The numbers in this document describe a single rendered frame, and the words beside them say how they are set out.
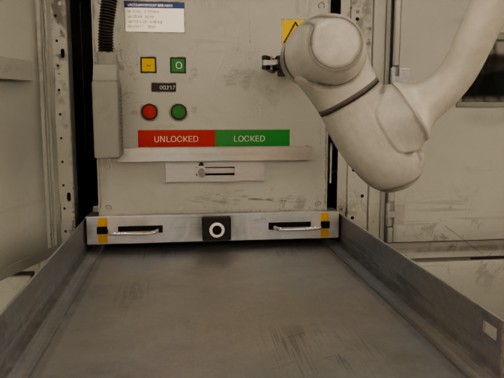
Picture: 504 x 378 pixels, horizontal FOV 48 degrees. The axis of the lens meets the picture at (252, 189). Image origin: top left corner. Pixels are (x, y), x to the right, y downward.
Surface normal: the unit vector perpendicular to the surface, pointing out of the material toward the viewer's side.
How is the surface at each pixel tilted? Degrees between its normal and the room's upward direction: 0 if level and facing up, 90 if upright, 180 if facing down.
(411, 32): 90
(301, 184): 90
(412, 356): 0
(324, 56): 95
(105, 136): 90
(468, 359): 0
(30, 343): 0
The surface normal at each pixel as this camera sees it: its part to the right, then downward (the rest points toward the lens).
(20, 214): 0.98, 0.03
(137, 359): 0.00, -0.99
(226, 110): 0.12, 0.14
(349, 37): 0.29, -0.04
